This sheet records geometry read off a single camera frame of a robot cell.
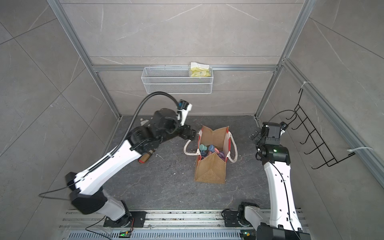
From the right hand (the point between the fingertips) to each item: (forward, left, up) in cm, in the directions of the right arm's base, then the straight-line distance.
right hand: (266, 137), depth 72 cm
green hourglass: (+7, +30, -20) cm, 37 cm away
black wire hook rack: (-9, -21, +2) cm, 23 cm away
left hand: (+2, +34, +12) cm, 36 cm away
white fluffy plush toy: (+34, +74, -24) cm, 85 cm away
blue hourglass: (+6, +25, -19) cm, 32 cm away
